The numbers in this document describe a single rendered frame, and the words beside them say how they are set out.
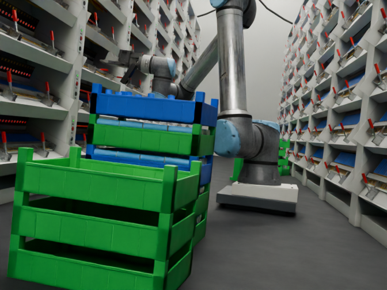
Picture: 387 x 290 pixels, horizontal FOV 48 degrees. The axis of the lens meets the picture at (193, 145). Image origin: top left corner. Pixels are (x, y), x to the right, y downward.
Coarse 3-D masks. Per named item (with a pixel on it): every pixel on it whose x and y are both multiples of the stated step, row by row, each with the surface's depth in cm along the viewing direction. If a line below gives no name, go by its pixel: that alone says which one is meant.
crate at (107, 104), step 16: (96, 96) 113; (112, 96) 112; (128, 96) 111; (96, 112) 113; (112, 112) 112; (128, 112) 111; (144, 112) 110; (160, 112) 109; (176, 112) 108; (192, 112) 107; (208, 112) 114
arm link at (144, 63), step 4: (144, 56) 215; (148, 56) 215; (144, 60) 214; (148, 60) 214; (144, 64) 214; (148, 64) 213; (144, 68) 215; (148, 68) 214; (144, 72) 218; (148, 72) 216
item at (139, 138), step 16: (96, 128) 113; (112, 128) 112; (128, 128) 111; (192, 128) 107; (208, 128) 124; (96, 144) 113; (112, 144) 112; (128, 144) 111; (144, 144) 110; (160, 144) 109; (176, 144) 108; (192, 144) 107; (208, 144) 118
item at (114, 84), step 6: (84, 60) 187; (90, 60) 241; (96, 66) 249; (102, 66) 248; (84, 72) 192; (90, 72) 199; (108, 72) 246; (114, 72) 248; (84, 78) 195; (90, 78) 202; (96, 78) 209; (102, 78) 216; (114, 78) 248; (120, 78) 247; (102, 84) 220; (108, 84) 228; (114, 84) 237; (120, 84) 247; (114, 90) 242
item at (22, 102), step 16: (0, 64) 154; (16, 64) 163; (0, 80) 150; (16, 80) 166; (0, 96) 134; (16, 96) 137; (32, 96) 158; (48, 96) 163; (64, 96) 178; (0, 112) 131; (16, 112) 140; (32, 112) 150; (48, 112) 162; (64, 112) 175
